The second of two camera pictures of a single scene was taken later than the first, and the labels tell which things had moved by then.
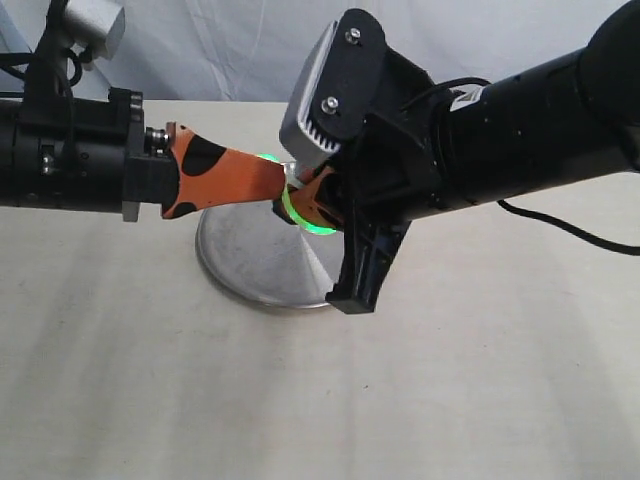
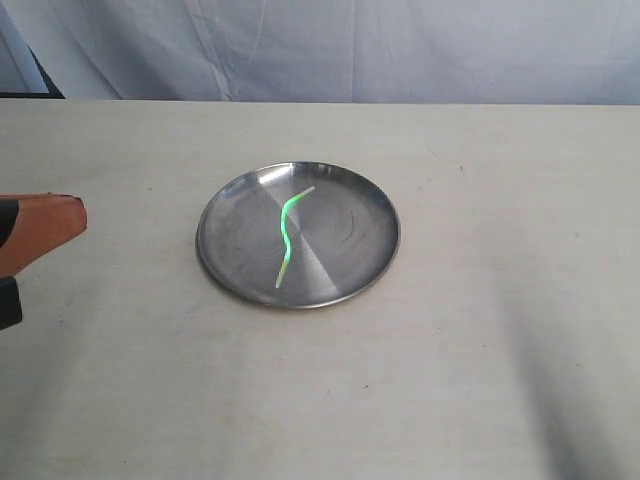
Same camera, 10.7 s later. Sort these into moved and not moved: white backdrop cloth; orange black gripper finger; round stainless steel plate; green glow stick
Moved: green glow stick; orange black gripper finger
Not moved: white backdrop cloth; round stainless steel plate
